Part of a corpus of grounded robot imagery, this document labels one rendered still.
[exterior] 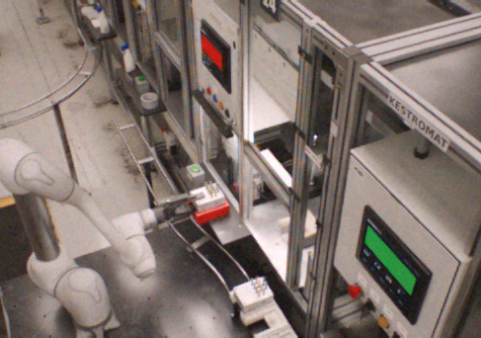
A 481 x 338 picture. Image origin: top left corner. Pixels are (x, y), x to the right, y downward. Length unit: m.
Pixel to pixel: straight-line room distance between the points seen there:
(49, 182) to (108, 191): 2.16
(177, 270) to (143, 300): 0.21
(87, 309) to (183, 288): 0.45
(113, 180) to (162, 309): 1.82
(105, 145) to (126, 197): 0.63
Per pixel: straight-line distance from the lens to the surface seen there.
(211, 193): 2.47
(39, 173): 1.95
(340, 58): 1.47
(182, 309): 2.53
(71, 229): 3.91
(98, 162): 4.37
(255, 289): 2.26
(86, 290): 2.34
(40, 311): 2.65
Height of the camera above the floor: 2.73
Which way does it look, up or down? 41 degrees down
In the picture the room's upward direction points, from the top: straight up
